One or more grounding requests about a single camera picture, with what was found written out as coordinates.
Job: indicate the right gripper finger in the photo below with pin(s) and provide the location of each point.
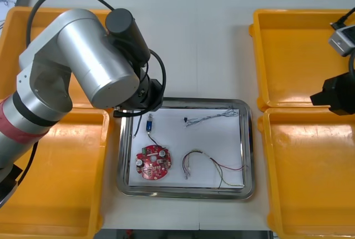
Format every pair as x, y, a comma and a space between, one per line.
320, 99

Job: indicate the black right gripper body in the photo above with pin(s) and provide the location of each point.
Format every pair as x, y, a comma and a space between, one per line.
342, 94

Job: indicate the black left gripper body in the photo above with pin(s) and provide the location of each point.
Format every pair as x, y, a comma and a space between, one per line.
151, 94

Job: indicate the blue label metal solenoid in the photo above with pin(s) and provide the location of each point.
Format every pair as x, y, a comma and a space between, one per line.
149, 124

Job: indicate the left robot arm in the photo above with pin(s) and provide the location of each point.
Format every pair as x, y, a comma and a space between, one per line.
83, 50

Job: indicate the yellow-orange plastic bin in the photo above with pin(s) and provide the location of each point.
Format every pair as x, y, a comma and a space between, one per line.
16, 42
305, 194
69, 180
291, 70

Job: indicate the white sheet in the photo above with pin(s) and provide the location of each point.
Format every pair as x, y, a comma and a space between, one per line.
172, 136

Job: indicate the round red circuit board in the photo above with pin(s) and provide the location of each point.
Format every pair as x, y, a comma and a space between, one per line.
154, 164

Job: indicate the steel tray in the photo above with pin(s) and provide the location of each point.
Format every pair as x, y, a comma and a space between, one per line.
123, 167

